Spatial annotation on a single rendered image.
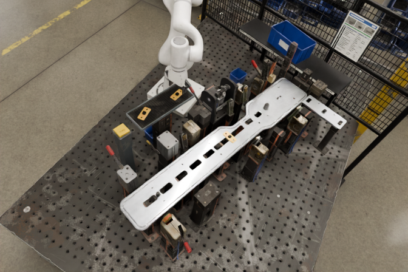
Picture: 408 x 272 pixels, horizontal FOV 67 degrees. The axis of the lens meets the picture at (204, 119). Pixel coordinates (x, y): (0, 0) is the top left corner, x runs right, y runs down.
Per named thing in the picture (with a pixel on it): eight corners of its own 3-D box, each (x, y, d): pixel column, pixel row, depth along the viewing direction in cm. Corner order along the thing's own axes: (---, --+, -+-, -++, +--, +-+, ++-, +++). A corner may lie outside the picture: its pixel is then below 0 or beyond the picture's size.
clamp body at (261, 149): (250, 186, 195) (264, 158, 167) (235, 173, 199) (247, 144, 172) (259, 177, 199) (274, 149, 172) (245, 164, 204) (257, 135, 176)
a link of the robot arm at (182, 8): (204, 11, 161) (201, 65, 153) (173, 9, 160) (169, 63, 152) (206, 1, 152) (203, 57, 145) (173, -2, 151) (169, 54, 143)
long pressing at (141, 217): (144, 238, 141) (143, 237, 140) (115, 203, 150) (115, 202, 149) (309, 95, 208) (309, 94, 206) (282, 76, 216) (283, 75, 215)
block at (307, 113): (294, 145, 217) (309, 121, 195) (282, 135, 221) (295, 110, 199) (302, 137, 222) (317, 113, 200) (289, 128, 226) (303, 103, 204)
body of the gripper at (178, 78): (166, 64, 155) (166, 79, 164) (181, 73, 152) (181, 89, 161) (175, 56, 159) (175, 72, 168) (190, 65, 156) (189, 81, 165)
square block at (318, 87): (302, 123, 230) (322, 90, 201) (294, 116, 233) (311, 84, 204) (308, 118, 234) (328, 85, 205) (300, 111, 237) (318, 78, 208)
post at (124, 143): (128, 180, 189) (119, 140, 154) (121, 171, 192) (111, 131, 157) (138, 172, 192) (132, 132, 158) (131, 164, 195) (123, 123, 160)
